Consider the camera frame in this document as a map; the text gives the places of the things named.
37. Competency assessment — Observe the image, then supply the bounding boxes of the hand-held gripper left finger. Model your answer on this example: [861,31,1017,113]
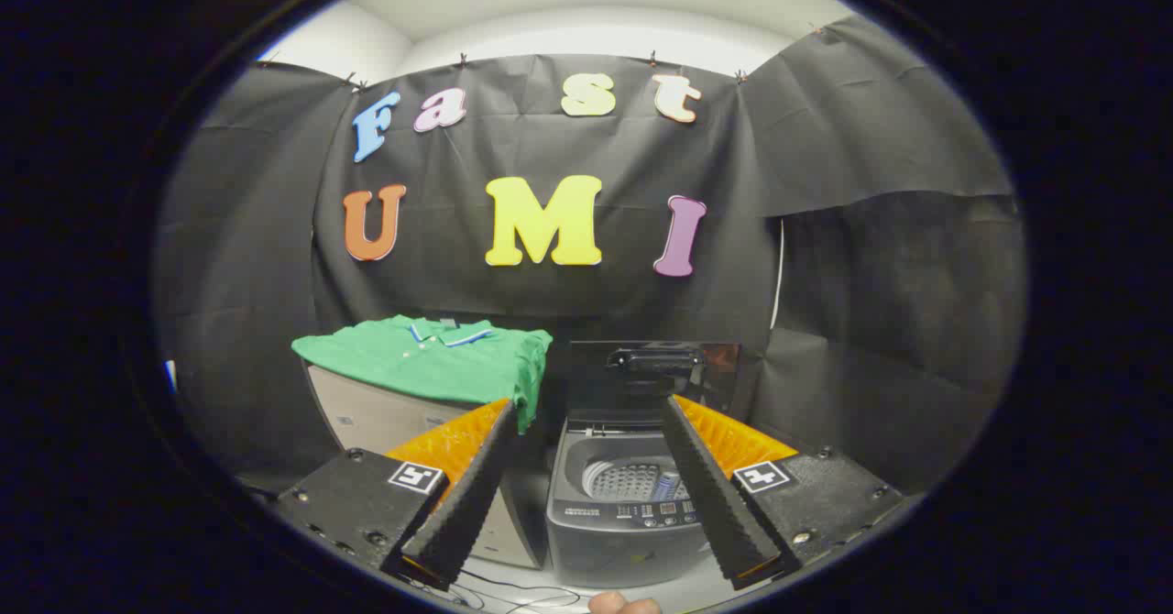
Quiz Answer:
[275,399,519,592]

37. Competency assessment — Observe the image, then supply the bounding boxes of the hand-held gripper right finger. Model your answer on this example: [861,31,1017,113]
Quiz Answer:
[662,394,904,592]

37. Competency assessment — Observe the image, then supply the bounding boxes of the grey washing machine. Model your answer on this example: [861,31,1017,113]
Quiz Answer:
[546,417,725,589]

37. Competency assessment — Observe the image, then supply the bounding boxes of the green polo shirt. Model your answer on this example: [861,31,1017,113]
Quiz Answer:
[291,314,554,434]

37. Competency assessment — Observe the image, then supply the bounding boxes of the dark washing machine lid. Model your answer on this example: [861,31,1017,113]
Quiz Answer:
[568,340,741,427]

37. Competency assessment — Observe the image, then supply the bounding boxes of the grey cardboard box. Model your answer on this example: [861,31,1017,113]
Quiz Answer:
[304,365,549,569]

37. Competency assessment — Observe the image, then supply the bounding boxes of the thin floor cables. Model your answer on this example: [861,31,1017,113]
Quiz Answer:
[394,568,583,613]

